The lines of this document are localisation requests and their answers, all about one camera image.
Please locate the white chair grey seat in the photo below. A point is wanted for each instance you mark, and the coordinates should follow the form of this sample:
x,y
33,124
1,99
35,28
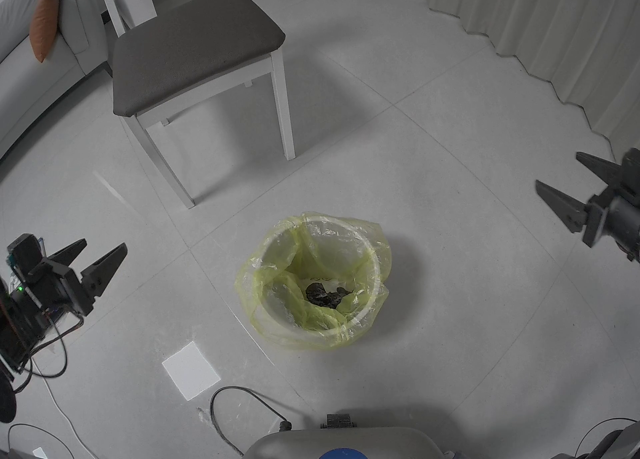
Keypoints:
x,y
190,47

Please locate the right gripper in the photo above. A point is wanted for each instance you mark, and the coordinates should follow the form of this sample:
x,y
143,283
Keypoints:
x,y
620,219

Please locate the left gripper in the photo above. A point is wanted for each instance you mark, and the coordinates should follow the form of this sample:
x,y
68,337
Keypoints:
x,y
60,292

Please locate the pale grey sofa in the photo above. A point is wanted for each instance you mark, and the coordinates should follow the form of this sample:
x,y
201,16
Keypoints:
x,y
20,77

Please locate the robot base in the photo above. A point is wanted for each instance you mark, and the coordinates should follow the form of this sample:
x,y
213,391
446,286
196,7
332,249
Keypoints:
x,y
325,447

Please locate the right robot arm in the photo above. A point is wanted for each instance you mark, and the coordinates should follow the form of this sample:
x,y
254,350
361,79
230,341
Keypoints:
x,y
625,442

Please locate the yellow plastic bag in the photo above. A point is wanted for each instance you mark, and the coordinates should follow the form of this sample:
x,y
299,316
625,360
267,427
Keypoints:
x,y
260,307

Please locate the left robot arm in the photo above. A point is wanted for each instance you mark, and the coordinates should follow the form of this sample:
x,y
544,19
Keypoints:
x,y
20,322

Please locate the orange cushion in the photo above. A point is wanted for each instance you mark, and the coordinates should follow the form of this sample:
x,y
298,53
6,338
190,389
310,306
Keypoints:
x,y
44,22

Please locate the white trash bin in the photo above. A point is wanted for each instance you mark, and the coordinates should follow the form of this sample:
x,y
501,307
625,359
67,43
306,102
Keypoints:
x,y
325,257

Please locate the black plastic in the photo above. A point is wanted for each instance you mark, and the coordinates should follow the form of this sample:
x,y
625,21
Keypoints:
x,y
325,295

